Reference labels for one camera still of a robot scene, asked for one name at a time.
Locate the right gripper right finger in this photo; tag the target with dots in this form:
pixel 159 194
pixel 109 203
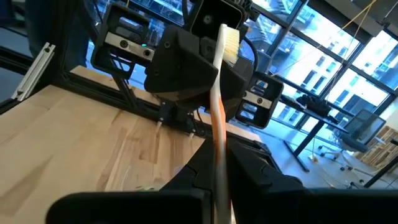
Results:
pixel 280 205

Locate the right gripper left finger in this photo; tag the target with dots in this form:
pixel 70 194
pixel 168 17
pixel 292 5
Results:
pixel 174 205

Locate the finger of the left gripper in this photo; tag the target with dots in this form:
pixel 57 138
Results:
pixel 236 84
pixel 180 62

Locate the orange white toothbrush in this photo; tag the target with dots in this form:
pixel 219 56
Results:
pixel 219 124

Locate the black standing desk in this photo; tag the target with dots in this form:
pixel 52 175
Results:
pixel 311 112

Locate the silver aluminium extrusion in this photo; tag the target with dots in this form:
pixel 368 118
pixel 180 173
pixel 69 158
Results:
pixel 34 71

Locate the black mesh chair back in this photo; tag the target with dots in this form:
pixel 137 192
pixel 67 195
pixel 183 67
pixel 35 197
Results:
pixel 363 124

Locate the black aluminium table frame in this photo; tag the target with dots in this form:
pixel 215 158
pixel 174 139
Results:
pixel 93 87

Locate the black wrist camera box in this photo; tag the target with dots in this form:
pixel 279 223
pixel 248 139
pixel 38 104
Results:
pixel 217 14

